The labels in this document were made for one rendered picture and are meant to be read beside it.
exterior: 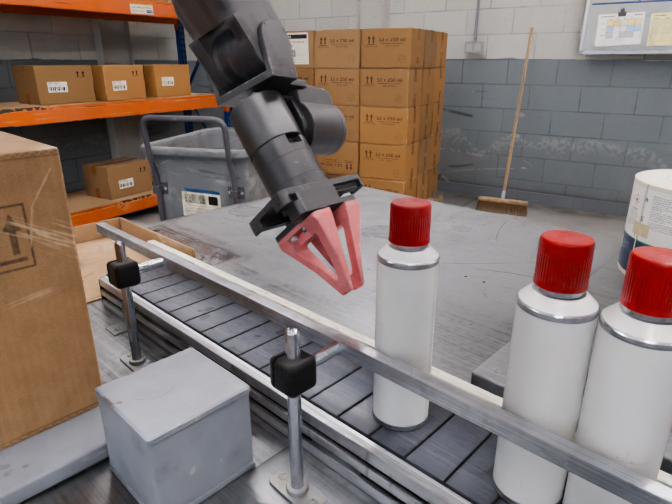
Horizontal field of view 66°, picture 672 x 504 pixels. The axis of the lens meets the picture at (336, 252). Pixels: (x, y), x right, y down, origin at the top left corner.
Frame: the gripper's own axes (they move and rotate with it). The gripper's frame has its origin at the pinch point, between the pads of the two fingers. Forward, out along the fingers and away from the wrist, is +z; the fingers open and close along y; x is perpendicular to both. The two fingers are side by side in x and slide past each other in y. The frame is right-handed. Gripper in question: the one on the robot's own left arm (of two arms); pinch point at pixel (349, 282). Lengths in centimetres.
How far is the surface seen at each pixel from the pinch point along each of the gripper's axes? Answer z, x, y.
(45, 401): -3.9, 22.6, -21.7
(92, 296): -21, 50, -5
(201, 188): -94, 170, 103
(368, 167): -96, 191, 251
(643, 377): 14.5, -19.9, -1.7
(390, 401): 11.0, 0.6, -1.9
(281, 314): -0.6, 6.4, -3.9
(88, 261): -31, 62, 1
